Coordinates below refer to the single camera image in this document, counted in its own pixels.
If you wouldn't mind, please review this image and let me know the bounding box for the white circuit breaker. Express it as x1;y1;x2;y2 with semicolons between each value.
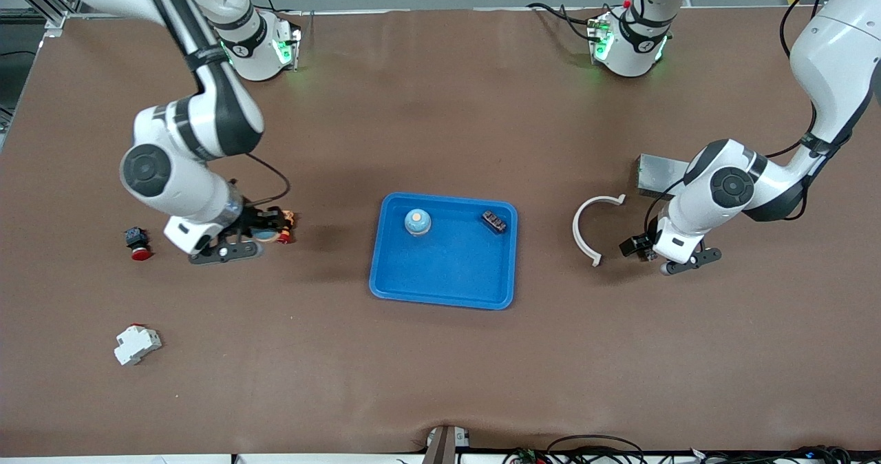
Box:
114;324;162;367

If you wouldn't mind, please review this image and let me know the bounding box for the black left arm base cable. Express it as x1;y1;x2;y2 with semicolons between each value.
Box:
527;1;601;41

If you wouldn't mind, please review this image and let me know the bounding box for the blue plastic tray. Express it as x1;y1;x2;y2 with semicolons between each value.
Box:
369;192;518;310

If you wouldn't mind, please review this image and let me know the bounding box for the aluminium frame strut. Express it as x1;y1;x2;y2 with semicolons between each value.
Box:
0;0;70;41

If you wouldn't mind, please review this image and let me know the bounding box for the black looped cable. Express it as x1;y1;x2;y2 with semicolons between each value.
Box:
547;434;646;464

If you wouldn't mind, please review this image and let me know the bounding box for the red push button switch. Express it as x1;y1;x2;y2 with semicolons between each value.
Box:
124;226;152;262

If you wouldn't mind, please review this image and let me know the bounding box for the white curved pipe clamp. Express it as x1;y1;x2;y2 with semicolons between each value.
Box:
572;194;627;267

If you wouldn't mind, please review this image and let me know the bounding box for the black cable bundle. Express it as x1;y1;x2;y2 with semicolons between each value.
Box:
688;445;881;464

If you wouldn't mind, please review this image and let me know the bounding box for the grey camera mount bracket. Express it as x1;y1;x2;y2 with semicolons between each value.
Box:
423;425;472;464

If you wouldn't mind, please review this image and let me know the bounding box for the silver metal power supply box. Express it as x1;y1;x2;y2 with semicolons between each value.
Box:
637;154;689;198

